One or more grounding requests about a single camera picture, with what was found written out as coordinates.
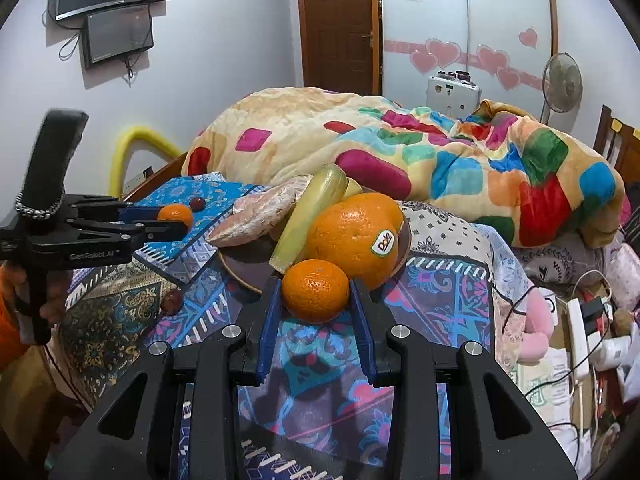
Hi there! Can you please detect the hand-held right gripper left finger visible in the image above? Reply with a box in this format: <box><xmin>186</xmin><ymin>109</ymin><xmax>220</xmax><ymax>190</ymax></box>
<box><xmin>47</xmin><ymin>276</ymin><xmax>286</xmax><ymax>480</ymax></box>

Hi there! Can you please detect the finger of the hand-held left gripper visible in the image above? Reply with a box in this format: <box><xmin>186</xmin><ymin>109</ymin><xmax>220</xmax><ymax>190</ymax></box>
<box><xmin>67</xmin><ymin>219</ymin><xmax>190</xmax><ymax>252</ymax></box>
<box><xmin>64</xmin><ymin>194</ymin><xmax>162</xmax><ymax>223</ymax></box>

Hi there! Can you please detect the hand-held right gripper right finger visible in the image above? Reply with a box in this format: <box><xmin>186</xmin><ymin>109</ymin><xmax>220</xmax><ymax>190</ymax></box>
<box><xmin>349</xmin><ymin>276</ymin><xmax>578</xmax><ymax>480</ymax></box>

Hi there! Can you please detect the small tangerine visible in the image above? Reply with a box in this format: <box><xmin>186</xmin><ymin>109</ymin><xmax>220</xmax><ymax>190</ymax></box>
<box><xmin>157</xmin><ymin>204</ymin><xmax>194</xmax><ymax>229</ymax></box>
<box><xmin>281</xmin><ymin>259</ymin><xmax>351</xmax><ymax>324</ymax></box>

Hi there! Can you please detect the dark purple plate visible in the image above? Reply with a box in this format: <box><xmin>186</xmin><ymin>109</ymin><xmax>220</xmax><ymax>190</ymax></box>
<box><xmin>217</xmin><ymin>205</ymin><xmax>413</xmax><ymax>297</ymax></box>

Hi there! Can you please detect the large orange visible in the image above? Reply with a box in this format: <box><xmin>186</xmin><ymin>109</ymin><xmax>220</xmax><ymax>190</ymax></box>
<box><xmin>305</xmin><ymin>192</ymin><xmax>405</xmax><ymax>291</ymax></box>

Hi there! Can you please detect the pink peeled pomelo segment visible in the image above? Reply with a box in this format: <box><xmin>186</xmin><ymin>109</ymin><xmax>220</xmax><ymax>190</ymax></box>
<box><xmin>205</xmin><ymin>182</ymin><xmax>301</xmax><ymax>248</ymax></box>

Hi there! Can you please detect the pomelo segment with rind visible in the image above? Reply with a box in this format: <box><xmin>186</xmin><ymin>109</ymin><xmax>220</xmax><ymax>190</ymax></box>
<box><xmin>270</xmin><ymin>174</ymin><xmax>316</xmax><ymax>202</ymax></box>

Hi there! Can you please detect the person's left hand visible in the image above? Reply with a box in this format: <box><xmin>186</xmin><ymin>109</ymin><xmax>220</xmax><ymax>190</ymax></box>
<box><xmin>0</xmin><ymin>264</ymin><xmax>68</xmax><ymax>328</ymax></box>

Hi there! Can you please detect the yellow foam tube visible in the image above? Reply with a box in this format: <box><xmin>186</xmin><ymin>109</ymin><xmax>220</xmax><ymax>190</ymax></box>
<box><xmin>111</xmin><ymin>126</ymin><xmax>183</xmax><ymax>198</ymax></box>

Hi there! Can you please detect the pink plush toy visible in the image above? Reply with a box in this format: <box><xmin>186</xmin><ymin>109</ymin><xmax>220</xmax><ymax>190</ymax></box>
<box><xmin>520</xmin><ymin>287</ymin><xmax>558</xmax><ymax>361</ymax></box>

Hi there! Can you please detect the colourful patchwork blanket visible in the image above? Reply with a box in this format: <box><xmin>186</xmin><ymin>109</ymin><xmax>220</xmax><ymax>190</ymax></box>
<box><xmin>181</xmin><ymin>87</ymin><xmax>628</xmax><ymax>250</ymax></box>

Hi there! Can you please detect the white power strip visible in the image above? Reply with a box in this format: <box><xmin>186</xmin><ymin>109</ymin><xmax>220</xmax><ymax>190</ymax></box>
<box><xmin>566</xmin><ymin>299</ymin><xmax>592</xmax><ymax>381</ymax></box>

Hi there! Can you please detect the white plastic bottle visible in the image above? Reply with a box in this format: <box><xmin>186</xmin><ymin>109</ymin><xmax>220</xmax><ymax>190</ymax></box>
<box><xmin>597</xmin><ymin>335</ymin><xmax>632</xmax><ymax>372</ymax></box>

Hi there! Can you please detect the white hard case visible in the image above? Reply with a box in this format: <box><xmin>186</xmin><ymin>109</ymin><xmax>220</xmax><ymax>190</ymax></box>
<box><xmin>426</xmin><ymin>76</ymin><xmax>482</xmax><ymax>120</ymax></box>

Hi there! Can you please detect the brown wooden door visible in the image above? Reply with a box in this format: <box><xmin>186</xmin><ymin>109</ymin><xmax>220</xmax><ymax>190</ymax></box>
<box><xmin>296</xmin><ymin>0</ymin><xmax>383</xmax><ymax>96</ymax></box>

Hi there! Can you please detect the wooden bed headboard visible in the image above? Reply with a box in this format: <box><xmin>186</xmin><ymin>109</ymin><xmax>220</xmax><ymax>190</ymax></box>
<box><xmin>592</xmin><ymin>105</ymin><xmax>640</xmax><ymax>181</ymax></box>

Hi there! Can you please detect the standing electric fan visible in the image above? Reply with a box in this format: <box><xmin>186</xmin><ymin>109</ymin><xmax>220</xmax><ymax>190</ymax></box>
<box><xmin>540</xmin><ymin>52</ymin><xmax>583</xmax><ymax>123</ymax></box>

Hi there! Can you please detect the wardrobe with heart stickers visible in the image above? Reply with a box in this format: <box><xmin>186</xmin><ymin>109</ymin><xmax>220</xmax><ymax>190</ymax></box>
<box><xmin>372</xmin><ymin>0</ymin><xmax>558</xmax><ymax>111</ymax></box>

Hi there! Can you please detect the white wall socket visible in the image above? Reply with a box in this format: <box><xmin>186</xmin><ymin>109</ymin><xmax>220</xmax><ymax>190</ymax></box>
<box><xmin>122</xmin><ymin>166</ymin><xmax>154</xmax><ymax>189</ymax></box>

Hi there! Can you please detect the metal bead chain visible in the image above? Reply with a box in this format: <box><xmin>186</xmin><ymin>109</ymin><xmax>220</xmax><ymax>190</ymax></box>
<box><xmin>14</xmin><ymin>191</ymin><xmax>64</xmax><ymax>219</ymax></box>

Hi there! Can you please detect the black looped cable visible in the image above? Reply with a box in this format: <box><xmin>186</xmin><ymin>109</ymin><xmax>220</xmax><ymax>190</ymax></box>
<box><xmin>58</xmin><ymin>32</ymin><xmax>83</xmax><ymax>62</ymax></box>

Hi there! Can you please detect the small black wall monitor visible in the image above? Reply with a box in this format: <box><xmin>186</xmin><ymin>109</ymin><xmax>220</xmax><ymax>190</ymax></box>
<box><xmin>81</xmin><ymin>4</ymin><xmax>155</xmax><ymax>70</ymax></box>

